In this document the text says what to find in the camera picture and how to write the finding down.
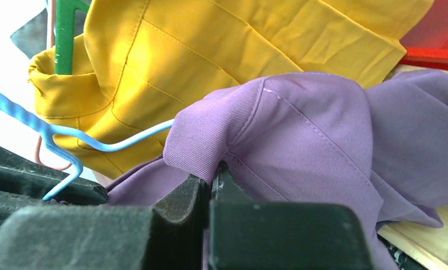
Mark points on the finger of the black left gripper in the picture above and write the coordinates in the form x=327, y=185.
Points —
x=24, y=183

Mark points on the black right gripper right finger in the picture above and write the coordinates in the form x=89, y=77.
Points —
x=248, y=234

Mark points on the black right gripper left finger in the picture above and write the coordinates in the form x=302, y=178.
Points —
x=166, y=235

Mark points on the purple skirt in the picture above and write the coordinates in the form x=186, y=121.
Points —
x=314, y=137

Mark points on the yellow pleated skirt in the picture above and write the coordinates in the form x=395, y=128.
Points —
x=138, y=63

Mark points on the green plastic hanger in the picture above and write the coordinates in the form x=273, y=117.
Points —
x=65, y=32

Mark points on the grey garment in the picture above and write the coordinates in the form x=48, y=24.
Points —
x=31, y=38

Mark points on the wooden clothes rack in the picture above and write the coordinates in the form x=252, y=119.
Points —
x=429, y=238

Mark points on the red plastic bin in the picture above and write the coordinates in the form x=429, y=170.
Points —
x=427, y=42

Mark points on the pink wire hanger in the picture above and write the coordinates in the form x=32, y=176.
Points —
x=43, y=76

